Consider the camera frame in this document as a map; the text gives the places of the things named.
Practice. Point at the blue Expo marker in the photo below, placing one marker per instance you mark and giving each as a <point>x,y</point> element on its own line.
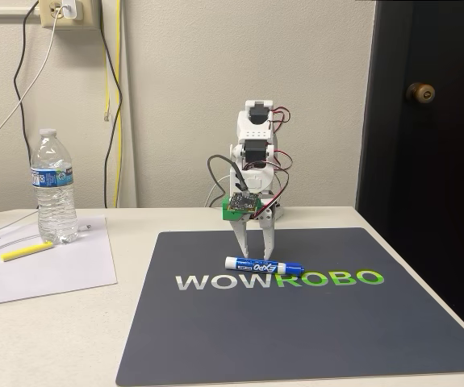
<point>262,266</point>

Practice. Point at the dark grey WOWROBO mat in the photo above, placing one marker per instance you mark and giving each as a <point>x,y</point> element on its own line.
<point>296,322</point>

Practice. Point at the dark door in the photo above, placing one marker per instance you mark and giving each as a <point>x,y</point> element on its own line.
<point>437,201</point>

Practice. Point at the brass door knob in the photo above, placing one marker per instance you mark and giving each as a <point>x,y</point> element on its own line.
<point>419,92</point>

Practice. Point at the white paper sheet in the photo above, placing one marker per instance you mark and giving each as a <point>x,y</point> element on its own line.
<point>54,274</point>

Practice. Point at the clear plastic water bottle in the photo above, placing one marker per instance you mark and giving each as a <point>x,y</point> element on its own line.
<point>54,193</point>

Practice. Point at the yellow bar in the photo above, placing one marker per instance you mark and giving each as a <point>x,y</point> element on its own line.
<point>26,251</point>

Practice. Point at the white charger plug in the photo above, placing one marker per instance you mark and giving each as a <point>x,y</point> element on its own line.
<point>72,8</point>

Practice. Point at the camera board on green mount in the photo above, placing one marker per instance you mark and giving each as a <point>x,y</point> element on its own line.
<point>243,206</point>

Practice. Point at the white wall conduit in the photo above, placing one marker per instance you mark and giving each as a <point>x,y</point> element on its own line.
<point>128,121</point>

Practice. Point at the beige wall outlet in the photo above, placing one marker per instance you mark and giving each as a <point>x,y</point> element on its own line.
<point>50,20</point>

